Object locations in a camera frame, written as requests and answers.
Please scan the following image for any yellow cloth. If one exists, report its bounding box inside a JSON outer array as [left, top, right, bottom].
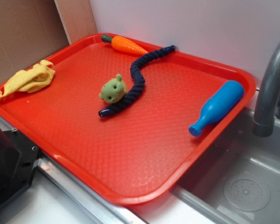
[[0, 60, 56, 101]]

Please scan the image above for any green plush animal head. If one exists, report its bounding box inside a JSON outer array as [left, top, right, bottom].
[[99, 74, 127, 104]]

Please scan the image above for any grey plastic sink basin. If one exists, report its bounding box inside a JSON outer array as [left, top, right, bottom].
[[172, 109, 280, 224]]

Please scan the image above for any blue plastic toy bottle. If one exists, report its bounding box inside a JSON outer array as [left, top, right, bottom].
[[189, 80, 245, 137]]

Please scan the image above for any dark blue rope toy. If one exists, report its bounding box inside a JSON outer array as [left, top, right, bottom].
[[98, 45, 175, 118]]

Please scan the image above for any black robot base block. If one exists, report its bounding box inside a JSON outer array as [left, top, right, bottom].
[[0, 128, 40, 209]]

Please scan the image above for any orange toy carrot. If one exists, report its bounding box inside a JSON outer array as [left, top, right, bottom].
[[101, 34, 148, 55]]

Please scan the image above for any grey faucet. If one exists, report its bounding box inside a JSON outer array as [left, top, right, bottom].
[[252, 43, 280, 137]]

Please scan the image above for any brown cardboard panel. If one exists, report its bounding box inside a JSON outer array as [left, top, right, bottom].
[[0, 0, 70, 91]]

